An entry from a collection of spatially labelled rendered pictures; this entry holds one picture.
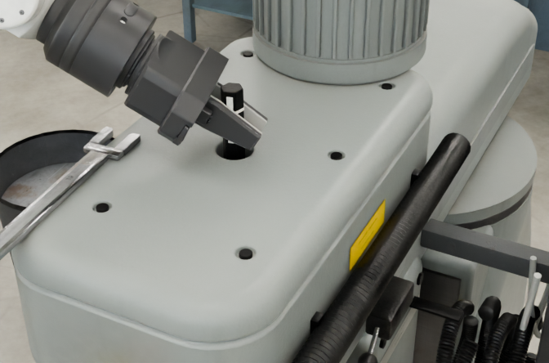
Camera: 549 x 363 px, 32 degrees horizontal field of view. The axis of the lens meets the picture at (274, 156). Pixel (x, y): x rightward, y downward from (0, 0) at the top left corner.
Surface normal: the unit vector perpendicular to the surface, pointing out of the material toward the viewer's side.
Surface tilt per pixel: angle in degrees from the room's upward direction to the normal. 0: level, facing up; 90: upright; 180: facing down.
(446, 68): 0
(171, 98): 90
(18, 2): 70
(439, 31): 0
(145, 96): 90
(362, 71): 90
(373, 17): 90
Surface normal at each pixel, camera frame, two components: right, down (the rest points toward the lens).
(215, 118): -0.20, 0.54
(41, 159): 0.51, 0.41
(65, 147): 0.09, 0.49
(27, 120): 0.00, -0.84
